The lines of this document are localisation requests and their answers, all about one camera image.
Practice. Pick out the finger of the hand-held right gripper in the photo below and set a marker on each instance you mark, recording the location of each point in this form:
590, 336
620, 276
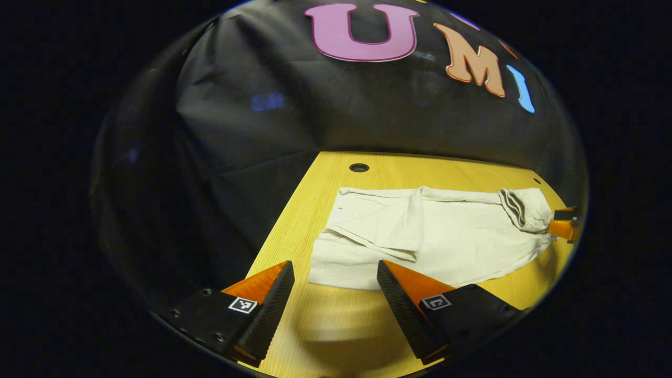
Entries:
563, 228

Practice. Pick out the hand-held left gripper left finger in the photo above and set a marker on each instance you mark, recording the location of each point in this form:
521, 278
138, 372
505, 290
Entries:
273, 312

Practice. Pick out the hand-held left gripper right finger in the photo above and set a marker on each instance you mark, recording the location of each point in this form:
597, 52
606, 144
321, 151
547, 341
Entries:
401, 310

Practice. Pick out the white jeans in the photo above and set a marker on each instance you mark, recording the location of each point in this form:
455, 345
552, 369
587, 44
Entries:
451, 236

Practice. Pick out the black backdrop cloth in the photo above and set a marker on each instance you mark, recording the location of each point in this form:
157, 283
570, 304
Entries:
315, 121

